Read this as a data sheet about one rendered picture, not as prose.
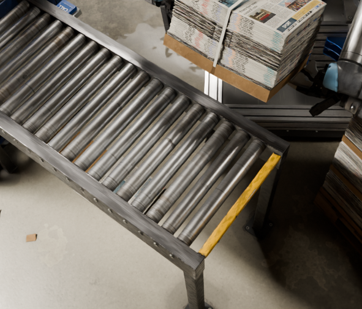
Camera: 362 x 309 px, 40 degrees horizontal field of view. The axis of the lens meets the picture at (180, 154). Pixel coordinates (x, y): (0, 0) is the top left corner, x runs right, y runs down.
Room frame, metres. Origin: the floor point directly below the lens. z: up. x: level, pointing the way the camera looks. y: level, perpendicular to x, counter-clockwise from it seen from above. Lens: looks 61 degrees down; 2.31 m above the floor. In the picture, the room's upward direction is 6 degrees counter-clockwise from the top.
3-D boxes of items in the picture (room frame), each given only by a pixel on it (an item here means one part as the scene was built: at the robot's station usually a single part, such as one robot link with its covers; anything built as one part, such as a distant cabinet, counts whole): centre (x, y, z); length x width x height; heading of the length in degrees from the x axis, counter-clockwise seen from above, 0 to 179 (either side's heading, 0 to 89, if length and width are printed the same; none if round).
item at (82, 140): (1.04, 0.26, 0.77); 0.47 x 0.05 x 0.05; 137
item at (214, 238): (0.62, -0.18, 0.81); 0.43 x 0.03 x 0.02; 137
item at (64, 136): (1.08, 0.30, 0.77); 0.47 x 0.05 x 0.05; 137
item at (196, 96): (1.26, 0.13, 0.74); 1.34 x 0.05 x 0.12; 47
